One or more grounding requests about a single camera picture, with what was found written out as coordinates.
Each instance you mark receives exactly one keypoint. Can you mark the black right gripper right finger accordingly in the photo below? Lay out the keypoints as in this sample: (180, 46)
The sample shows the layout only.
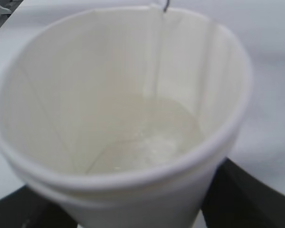
(236, 199)

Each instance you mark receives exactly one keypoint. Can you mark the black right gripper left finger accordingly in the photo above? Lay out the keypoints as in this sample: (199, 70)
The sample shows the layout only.
(25, 209)

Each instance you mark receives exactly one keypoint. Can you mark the white paper cup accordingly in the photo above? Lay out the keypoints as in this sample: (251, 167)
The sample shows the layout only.
(122, 115)

